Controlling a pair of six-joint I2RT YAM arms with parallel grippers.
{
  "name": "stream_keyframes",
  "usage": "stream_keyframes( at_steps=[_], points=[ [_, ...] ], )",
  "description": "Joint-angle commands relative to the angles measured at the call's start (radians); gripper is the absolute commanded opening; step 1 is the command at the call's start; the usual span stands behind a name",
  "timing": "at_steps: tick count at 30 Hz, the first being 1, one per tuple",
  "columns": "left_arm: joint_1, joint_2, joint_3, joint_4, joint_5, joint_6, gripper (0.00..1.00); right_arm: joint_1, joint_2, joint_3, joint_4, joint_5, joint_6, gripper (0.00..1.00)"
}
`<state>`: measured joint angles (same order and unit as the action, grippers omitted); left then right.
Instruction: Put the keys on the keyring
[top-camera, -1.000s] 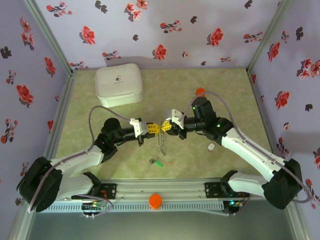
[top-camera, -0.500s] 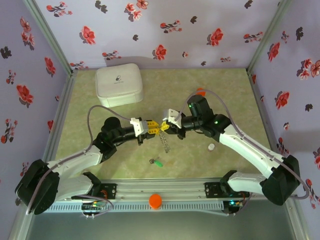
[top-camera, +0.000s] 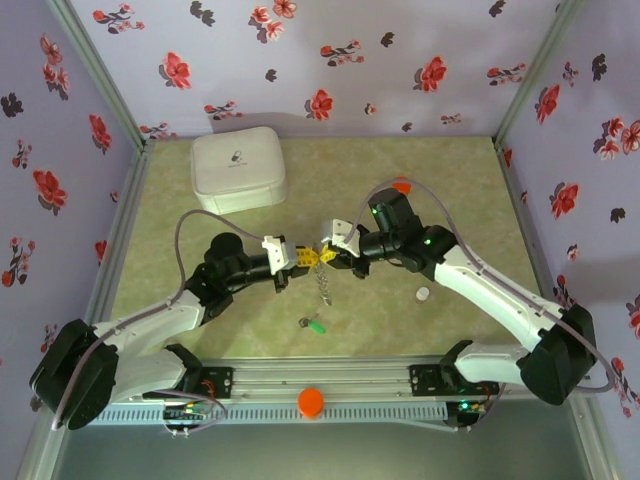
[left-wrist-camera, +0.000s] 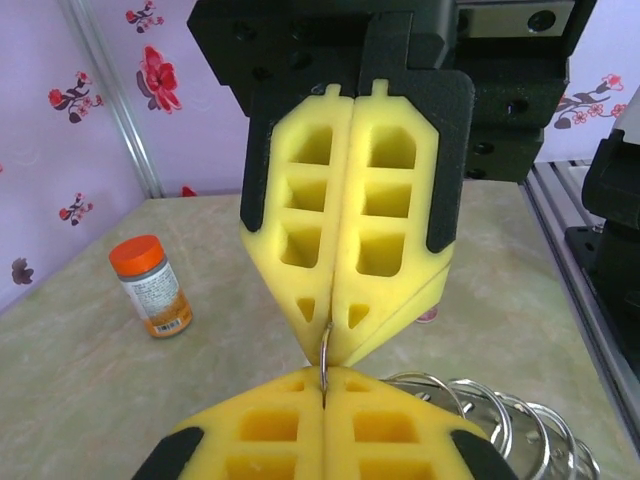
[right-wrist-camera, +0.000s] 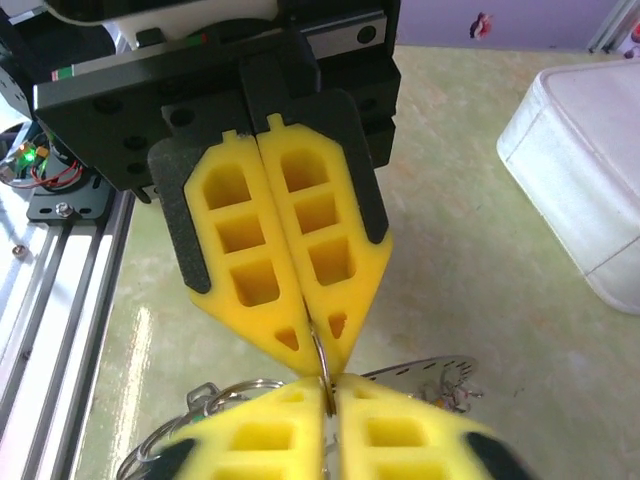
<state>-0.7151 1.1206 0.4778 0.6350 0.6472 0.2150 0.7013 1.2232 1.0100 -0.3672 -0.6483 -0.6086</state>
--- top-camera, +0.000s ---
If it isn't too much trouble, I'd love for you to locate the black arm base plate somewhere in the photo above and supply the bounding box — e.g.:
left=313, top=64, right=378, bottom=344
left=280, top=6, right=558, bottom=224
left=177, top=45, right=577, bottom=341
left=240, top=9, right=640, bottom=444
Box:
left=143, top=366, right=235, bottom=401
left=408, top=363, right=500, bottom=399

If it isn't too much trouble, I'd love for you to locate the small controller circuit board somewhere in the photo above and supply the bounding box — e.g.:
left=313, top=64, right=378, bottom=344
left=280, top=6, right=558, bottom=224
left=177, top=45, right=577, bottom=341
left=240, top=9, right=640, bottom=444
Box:
left=162, top=402, right=211, bottom=426
left=448, top=397, right=489, bottom=431

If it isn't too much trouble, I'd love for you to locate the left arm grey cable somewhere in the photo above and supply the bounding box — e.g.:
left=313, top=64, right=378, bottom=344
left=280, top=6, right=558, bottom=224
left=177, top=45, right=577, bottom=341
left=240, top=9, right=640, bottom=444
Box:
left=52, top=208, right=266, bottom=431

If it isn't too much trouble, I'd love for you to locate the grey metal sheet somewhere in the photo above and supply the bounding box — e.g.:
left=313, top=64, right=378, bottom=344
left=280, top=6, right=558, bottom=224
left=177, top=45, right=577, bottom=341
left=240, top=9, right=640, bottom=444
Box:
left=49, top=422, right=596, bottom=480

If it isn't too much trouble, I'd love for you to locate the green-capped silver key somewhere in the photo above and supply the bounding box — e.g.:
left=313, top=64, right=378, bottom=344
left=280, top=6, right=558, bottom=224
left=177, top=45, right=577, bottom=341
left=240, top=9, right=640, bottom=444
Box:
left=298, top=312, right=327, bottom=336

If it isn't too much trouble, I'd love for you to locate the white zippered pouch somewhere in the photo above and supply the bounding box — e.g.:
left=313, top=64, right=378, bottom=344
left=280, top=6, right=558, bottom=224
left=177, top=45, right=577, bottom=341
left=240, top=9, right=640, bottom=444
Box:
left=189, top=125, right=290, bottom=217

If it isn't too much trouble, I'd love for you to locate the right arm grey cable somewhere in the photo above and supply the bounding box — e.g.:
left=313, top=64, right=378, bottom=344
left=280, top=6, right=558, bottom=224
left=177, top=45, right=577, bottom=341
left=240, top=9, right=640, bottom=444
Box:
left=347, top=180, right=617, bottom=399

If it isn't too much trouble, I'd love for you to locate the white slotted cable duct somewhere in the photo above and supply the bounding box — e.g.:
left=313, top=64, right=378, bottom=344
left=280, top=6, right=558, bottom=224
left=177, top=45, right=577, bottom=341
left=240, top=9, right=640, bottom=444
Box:
left=102, top=402, right=449, bottom=426

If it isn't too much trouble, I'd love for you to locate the orange round button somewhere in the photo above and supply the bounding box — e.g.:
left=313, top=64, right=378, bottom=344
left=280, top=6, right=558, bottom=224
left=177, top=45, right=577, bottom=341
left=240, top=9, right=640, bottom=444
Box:
left=297, top=387, right=325, bottom=420

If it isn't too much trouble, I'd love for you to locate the aluminium frame post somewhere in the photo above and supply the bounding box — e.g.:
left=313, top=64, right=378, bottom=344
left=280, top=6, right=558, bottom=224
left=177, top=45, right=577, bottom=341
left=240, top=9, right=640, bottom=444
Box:
left=44, top=0, right=154, bottom=151
left=492, top=0, right=587, bottom=151

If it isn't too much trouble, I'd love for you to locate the aluminium side rail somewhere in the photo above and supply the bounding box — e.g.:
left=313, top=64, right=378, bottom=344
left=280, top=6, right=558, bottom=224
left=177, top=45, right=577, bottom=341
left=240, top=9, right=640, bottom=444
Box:
left=492, top=137, right=586, bottom=361
left=82, top=138, right=157, bottom=331

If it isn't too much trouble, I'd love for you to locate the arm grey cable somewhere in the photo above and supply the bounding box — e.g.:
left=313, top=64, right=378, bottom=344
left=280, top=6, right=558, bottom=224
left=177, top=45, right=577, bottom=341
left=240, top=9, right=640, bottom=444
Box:
left=347, top=180, right=617, bottom=399
left=52, top=208, right=266, bottom=431

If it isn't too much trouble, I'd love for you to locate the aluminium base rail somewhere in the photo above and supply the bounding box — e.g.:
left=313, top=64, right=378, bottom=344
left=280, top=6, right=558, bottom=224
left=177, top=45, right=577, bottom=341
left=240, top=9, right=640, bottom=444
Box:
left=115, top=352, right=597, bottom=402

